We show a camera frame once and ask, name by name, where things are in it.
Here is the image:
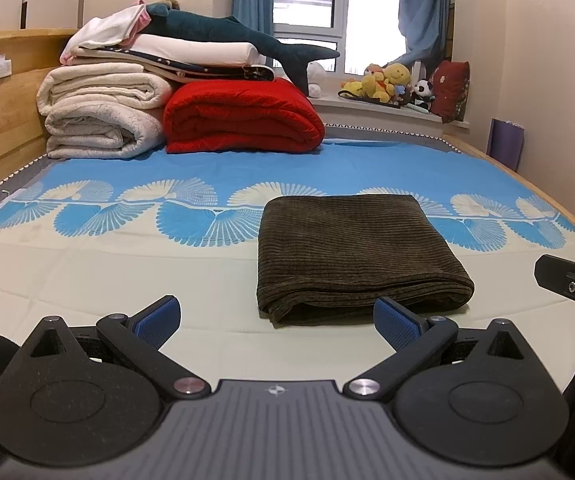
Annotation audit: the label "smooth white folded quilt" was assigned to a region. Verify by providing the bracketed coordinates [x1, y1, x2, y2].
[36, 62, 175, 118]

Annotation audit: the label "white and pink cloth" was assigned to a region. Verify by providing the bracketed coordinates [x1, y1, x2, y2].
[60, 0, 150, 63]

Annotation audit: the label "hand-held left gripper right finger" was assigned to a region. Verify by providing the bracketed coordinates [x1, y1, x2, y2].
[342, 297, 538, 402]

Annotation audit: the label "brown corduroy pants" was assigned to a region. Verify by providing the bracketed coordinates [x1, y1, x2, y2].
[256, 194, 475, 328]

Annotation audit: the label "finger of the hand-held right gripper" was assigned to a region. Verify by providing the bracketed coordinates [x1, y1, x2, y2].
[534, 255, 575, 303]

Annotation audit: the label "yellow bear plush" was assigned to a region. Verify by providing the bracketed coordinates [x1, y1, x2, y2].
[362, 65, 393, 102]

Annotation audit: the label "panda plush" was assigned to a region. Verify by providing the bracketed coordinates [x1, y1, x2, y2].
[412, 79, 435, 111]

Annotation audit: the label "purple folder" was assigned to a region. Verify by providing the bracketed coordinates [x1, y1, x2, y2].
[486, 118, 525, 171]

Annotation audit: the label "red cushion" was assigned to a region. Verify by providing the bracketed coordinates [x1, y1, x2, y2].
[428, 60, 471, 123]

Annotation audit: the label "white folded duvet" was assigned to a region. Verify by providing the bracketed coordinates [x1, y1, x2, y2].
[127, 34, 263, 68]

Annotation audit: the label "white window sill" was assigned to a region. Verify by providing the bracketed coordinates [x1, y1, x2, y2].
[312, 95, 471, 133]

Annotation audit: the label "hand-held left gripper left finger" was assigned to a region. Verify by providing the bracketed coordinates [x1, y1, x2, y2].
[20, 295, 216, 401]

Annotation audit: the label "textured white folded quilt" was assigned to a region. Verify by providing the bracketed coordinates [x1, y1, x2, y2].
[44, 105, 165, 160]

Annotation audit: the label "dark blue shark plush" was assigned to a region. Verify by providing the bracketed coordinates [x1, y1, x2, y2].
[144, 2, 341, 97]

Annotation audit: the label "yellow smiley plush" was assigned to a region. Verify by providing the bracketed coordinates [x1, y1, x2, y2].
[385, 63, 412, 86]

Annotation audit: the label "white framed window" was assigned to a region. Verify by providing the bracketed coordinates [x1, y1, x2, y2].
[270, 0, 411, 73]

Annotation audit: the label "white plush toy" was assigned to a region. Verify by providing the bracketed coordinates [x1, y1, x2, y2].
[307, 60, 325, 98]

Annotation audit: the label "blue and cream bed sheet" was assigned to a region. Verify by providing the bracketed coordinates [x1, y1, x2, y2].
[0, 137, 575, 411]

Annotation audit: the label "red folded blanket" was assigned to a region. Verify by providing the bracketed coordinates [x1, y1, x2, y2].
[162, 77, 327, 154]

